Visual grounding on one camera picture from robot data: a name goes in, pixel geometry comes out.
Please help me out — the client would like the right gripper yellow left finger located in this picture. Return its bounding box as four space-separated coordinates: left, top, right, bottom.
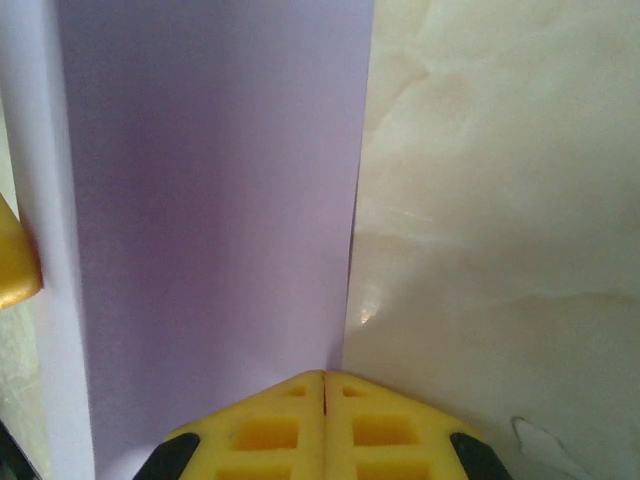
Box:
135 369 327 480

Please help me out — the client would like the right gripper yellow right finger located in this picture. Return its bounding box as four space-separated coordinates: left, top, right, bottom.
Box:
323 369 514 480

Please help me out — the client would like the purple square paper sheet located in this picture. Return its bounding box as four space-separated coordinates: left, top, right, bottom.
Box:
0 0 375 480

